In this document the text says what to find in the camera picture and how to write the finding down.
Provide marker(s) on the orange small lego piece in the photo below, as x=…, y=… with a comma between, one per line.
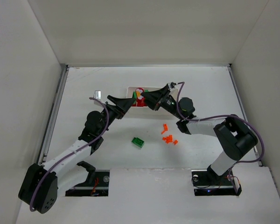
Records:
x=165, y=128

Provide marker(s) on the red printed duplo brick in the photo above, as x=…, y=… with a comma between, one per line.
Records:
x=141, y=105

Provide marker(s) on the orange lego pile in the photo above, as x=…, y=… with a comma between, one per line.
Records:
x=169, y=139

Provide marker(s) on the green duplo brick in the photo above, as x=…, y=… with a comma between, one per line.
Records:
x=135, y=96
x=138, y=142

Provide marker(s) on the green duplo brick upside down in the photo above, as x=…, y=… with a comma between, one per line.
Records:
x=138, y=142

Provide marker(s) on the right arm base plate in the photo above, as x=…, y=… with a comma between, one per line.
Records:
x=227, y=185

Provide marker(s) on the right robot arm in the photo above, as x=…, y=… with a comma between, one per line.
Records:
x=232, y=132

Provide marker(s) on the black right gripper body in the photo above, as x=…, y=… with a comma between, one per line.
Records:
x=158, y=101

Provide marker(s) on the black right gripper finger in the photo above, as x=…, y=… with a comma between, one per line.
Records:
x=155, y=95
x=152, y=104

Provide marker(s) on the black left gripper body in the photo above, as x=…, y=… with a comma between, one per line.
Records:
x=115, y=109

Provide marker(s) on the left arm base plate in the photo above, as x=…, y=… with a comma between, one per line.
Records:
x=96, y=186

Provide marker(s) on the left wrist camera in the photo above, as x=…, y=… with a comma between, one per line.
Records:
x=98, y=96

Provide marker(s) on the white divided plastic container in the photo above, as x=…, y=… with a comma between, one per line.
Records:
x=139, y=111

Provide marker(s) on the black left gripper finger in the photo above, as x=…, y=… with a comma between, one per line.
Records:
x=124, y=107
x=122, y=101

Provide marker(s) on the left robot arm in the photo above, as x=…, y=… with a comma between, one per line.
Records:
x=39, y=188

